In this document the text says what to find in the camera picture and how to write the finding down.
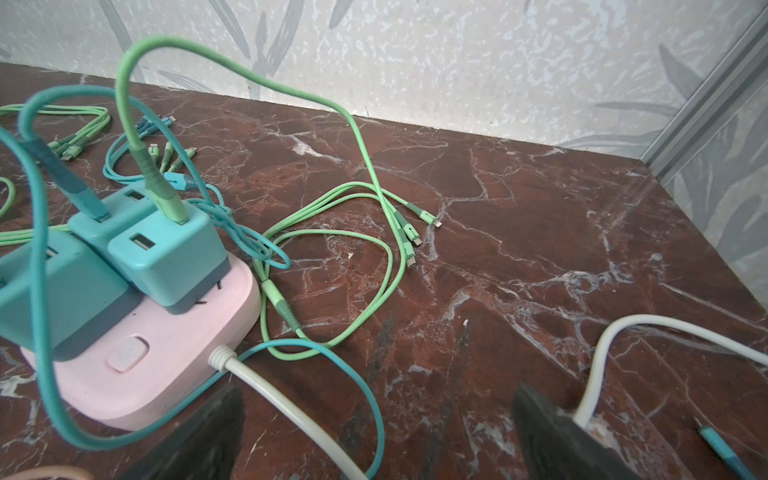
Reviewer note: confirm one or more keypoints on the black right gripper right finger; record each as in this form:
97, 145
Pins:
554, 447

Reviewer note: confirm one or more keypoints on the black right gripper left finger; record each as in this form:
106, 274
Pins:
205, 446

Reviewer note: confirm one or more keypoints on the teal charger on pink strip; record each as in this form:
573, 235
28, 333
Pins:
173, 264

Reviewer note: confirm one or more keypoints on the white power cord pink strip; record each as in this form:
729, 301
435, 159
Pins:
225, 360

